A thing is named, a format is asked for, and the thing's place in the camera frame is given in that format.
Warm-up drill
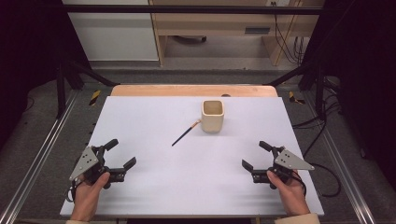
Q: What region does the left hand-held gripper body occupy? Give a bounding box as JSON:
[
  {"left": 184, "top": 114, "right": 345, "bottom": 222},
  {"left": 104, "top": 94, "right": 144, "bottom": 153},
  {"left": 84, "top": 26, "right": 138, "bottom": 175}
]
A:
[{"left": 68, "top": 145, "right": 127, "bottom": 190}]

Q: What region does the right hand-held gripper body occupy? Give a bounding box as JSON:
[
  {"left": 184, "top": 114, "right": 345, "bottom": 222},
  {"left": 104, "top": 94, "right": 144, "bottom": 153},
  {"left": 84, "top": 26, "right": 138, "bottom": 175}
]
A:
[{"left": 251, "top": 146, "right": 316, "bottom": 190}]

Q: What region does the beige square cup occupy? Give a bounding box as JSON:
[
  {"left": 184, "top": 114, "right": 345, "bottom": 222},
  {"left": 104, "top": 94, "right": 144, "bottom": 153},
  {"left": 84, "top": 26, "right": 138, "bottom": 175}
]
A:
[{"left": 200, "top": 99, "right": 226, "bottom": 134}]

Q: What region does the brush with dark handle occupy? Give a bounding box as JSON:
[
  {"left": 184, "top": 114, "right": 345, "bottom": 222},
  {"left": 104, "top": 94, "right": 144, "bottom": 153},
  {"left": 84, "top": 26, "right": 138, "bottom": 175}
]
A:
[{"left": 171, "top": 119, "right": 202, "bottom": 147}]

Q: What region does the person's right hand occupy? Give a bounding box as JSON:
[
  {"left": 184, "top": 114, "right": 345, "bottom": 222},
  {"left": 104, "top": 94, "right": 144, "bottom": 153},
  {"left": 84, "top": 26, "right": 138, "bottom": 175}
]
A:
[{"left": 266, "top": 170, "right": 309, "bottom": 209}]

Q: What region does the person's left hand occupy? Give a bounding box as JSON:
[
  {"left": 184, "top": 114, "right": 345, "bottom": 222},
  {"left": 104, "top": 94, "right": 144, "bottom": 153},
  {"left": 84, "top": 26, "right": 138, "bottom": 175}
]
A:
[{"left": 70, "top": 171, "right": 111, "bottom": 214}]

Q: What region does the yellow black tape marker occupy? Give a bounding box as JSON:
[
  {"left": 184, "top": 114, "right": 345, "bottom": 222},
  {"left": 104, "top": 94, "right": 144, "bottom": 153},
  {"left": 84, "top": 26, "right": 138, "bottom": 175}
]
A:
[
  {"left": 289, "top": 91, "right": 306, "bottom": 105},
  {"left": 89, "top": 90, "right": 102, "bottom": 106}
]

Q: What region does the white board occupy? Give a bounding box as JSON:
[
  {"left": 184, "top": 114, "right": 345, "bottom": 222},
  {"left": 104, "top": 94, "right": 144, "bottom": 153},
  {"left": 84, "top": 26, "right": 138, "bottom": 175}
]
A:
[{"left": 60, "top": 95, "right": 325, "bottom": 217}]

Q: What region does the black metal stand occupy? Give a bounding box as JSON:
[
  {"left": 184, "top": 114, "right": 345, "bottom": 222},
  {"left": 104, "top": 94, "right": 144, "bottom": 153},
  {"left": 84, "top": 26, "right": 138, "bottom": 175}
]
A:
[
  {"left": 55, "top": 59, "right": 120, "bottom": 119},
  {"left": 264, "top": 60, "right": 326, "bottom": 120}
]

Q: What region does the wooden table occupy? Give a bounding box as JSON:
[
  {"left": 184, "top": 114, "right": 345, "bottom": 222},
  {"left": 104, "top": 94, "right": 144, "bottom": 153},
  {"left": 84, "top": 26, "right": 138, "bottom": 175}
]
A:
[{"left": 110, "top": 84, "right": 278, "bottom": 98}]

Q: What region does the white cabinet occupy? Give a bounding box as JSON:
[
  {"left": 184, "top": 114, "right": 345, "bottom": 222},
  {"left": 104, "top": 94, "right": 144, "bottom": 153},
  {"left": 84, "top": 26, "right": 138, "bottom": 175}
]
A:
[{"left": 61, "top": 0, "right": 160, "bottom": 62}]

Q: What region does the black curtain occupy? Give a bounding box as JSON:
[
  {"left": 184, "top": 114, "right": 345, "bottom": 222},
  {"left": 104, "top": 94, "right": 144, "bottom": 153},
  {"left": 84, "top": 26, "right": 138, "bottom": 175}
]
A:
[
  {"left": 0, "top": 0, "right": 92, "bottom": 150},
  {"left": 306, "top": 0, "right": 396, "bottom": 183}
]

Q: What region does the light wooden desk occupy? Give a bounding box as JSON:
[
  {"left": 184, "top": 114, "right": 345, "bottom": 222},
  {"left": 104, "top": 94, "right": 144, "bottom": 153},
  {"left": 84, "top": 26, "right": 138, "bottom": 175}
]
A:
[{"left": 148, "top": 0, "right": 326, "bottom": 67}]

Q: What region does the left hand-held gripper cable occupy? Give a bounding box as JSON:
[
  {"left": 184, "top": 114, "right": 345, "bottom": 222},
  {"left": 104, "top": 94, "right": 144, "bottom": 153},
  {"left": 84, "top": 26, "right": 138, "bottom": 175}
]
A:
[{"left": 64, "top": 178, "right": 78, "bottom": 203}]

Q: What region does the hand-held gripper cable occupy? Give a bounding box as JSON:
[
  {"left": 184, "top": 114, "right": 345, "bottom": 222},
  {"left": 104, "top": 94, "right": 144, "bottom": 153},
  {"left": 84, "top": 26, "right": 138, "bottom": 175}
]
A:
[
  {"left": 64, "top": 178, "right": 78, "bottom": 203},
  {"left": 290, "top": 162, "right": 342, "bottom": 198}
]

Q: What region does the black floor cable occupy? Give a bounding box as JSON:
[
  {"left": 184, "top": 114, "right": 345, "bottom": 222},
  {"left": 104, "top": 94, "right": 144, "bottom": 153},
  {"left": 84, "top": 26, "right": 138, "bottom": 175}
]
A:
[{"left": 292, "top": 76, "right": 342, "bottom": 158}]

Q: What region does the aluminium floor rail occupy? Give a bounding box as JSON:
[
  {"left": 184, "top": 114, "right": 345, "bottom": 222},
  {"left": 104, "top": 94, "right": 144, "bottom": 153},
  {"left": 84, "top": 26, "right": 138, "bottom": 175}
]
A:
[
  {"left": 0, "top": 90, "right": 80, "bottom": 224},
  {"left": 303, "top": 90, "right": 376, "bottom": 224}
]

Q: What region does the right hand-held gripper cable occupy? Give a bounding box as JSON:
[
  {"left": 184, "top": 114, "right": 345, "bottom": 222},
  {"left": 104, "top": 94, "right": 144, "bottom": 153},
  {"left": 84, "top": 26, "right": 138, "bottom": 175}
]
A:
[{"left": 290, "top": 162, "right": 342, "bottom": 198}]

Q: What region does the black hanging cable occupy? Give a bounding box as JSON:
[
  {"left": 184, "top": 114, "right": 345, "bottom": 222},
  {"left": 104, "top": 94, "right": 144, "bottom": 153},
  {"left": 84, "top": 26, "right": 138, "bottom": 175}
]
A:
[
  {"left": 293, "top": 36, "right": 306, "bottom": 64},
  {"left": 274, "top": 3, "right": 297, "bottom": 64}
]

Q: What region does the black horizontal frame bar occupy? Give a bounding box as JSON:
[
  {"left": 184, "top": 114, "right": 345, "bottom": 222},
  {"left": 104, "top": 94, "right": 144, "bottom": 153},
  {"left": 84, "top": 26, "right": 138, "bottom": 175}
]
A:
[{"left": 62, "top": 4, "right": 325, "bottom": 16}]

